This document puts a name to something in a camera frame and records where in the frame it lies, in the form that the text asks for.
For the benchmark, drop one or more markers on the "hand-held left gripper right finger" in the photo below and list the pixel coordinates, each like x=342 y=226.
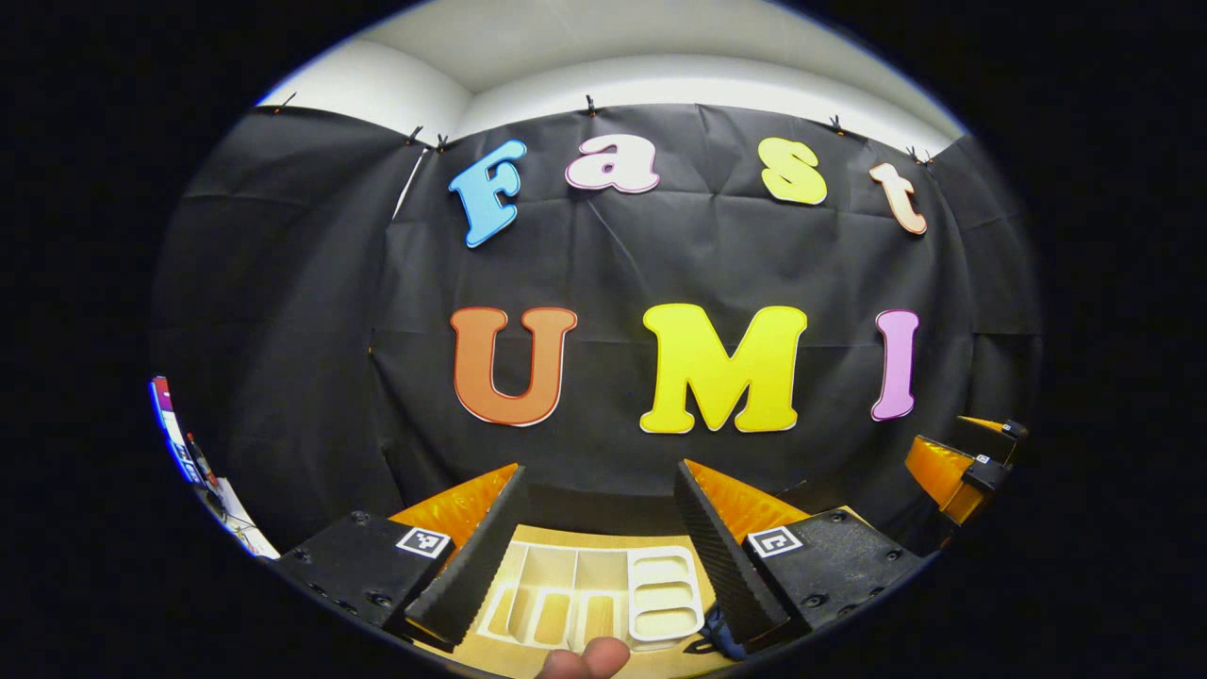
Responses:
x=717 y=566

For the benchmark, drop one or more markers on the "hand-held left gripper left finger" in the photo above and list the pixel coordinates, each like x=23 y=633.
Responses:
x=481 y=556

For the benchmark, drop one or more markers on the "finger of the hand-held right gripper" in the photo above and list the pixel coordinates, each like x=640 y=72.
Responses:
x=1011 y=429
x=943 y=471

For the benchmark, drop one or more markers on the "blue and black schoolbag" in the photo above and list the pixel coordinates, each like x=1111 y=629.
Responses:
x=724 y=637

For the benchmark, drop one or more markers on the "white plastic bookshelf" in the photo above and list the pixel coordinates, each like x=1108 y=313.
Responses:
x=603 y=566

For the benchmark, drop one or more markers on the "white side desk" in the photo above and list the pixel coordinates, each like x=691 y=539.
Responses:
x=247 y=533

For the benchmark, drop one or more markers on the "red bottle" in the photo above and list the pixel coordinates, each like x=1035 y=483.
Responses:
x=200 y=460

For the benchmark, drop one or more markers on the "computer monitor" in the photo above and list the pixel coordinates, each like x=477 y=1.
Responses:
x=168 y=424

